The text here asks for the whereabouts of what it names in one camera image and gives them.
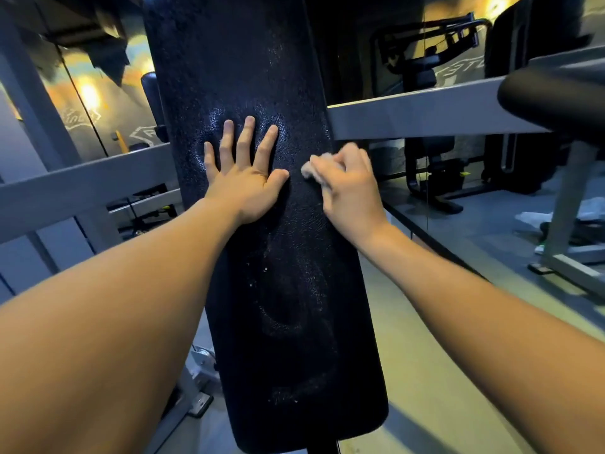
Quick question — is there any white cloth bundle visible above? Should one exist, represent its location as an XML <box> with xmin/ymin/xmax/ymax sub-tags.
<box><xmin>515</xmin><ymin>197</ymin><xmax>605</xmax><ymax>230</ymax></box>

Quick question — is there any black steel cable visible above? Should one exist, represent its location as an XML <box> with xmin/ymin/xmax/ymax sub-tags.
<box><xmin>56</xmin><ymin>42</ymin><xmax>110</xmax><ymax>158</ymax></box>

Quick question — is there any beige cleaning cloth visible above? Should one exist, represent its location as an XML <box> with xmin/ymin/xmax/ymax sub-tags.
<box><xmin>301</xmin><ymin>153</ymin><xmax>334</xmax><ymax>185</ymax></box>

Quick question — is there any black padded backrest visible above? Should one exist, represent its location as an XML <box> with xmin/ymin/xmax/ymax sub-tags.
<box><xmin>141</xmin><ymin>0</ymin><xmax>389</xmax><ymax>454</ymax></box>

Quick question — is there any black foam grip handle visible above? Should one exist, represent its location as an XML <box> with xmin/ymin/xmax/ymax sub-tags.
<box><xmin>497</xmin><ymin>59</ymin><xmax>605</xmax><ymax>147</ymax></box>

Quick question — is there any black pillar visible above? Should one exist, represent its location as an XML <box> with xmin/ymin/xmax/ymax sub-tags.
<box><xmin>140</xmin><ymin>72</ymin><xmax>170</xmax><ymax>143</ymax></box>

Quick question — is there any black seated gym machine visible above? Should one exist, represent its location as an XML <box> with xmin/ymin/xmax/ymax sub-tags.
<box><xmin>106</xmin><ymin>183</ymin><xmax>178</xmax><ymax>237</ymax></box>

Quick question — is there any grey gym machine frame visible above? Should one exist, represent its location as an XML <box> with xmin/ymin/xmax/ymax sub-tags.
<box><xmin>0</xmin><ymin>4</ymin><xmax>605</xmax><ymax>454</ymax></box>

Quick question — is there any person's left forearm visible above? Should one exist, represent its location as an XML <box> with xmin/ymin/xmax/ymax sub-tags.
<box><xmin>0</xmin><ymin>198</ymin><xmax>242</xmax><ymax>454</ymax></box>

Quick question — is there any person's right hand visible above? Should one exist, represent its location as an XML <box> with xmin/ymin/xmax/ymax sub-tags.
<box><xmin>309</xmin><ymin>142</ymin><xmax>391</xmax><ymax>251</ymax></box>

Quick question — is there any person's right forearm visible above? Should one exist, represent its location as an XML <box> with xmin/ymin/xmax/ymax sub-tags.
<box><xmin>361</xmin><ymin>224</ymin><xmax>605</xmax><ymax>454</ymax></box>

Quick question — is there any person's left hand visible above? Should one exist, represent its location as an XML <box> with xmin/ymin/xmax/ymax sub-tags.
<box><xmin>203</xmin><ymin>115</ymin><xmax>290</xmax><ymax>226</ymax></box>

